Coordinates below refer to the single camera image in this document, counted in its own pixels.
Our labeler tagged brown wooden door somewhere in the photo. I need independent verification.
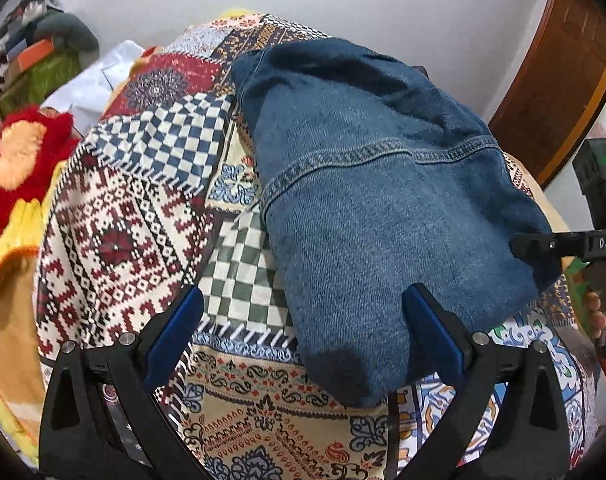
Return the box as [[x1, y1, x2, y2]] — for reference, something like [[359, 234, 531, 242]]
[[488, 0, 606, 192]]

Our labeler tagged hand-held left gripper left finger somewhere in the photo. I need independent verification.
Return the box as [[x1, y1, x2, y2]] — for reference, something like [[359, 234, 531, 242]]
[[39, 284, 214, 480]]

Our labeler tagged red and cream plush cushion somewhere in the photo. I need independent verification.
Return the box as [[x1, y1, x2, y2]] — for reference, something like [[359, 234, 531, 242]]
[[0, 105, 82, 247]]

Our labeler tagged dark grey cushion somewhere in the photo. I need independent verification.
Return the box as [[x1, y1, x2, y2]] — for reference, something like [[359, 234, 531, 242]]
[[33, 11, 102, 57]]

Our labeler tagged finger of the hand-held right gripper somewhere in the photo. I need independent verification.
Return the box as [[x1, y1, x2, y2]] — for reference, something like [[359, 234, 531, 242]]
[[510, 230, 589, 262]]

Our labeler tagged patchwork printed blanket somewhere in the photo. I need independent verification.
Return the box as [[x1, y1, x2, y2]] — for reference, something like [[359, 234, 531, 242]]
[[33, 10, 602, 480]]

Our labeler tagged green bag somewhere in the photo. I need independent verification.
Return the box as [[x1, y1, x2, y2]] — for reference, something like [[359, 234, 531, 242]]
[[0, 50, 82, 119]]

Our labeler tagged pile of mixed clothes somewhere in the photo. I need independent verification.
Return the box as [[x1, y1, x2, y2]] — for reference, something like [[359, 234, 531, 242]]
[[0, 0, 64, 92]]

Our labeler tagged blue denim jacket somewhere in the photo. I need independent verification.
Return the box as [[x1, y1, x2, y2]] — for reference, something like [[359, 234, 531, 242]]
[[231, 37, 564, 409]]

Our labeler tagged yellow and tan blanket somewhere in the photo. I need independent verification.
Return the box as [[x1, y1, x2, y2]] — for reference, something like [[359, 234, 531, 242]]
[[0, 160, 70, 469]]

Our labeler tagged white cloth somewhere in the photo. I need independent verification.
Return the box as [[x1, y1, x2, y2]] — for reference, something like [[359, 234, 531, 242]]
[[40, 39, 146, 134]]

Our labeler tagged person's right hand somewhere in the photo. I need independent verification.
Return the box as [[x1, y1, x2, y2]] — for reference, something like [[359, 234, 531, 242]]
[[583, 290, 606, 339]]

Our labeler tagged orange box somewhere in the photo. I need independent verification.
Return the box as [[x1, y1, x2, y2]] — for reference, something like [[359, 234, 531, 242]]
[[17, 37, 54, 72]]

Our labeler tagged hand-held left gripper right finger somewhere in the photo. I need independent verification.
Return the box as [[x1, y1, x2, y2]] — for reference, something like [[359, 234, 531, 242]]
[[401, 282, 570, 480]]

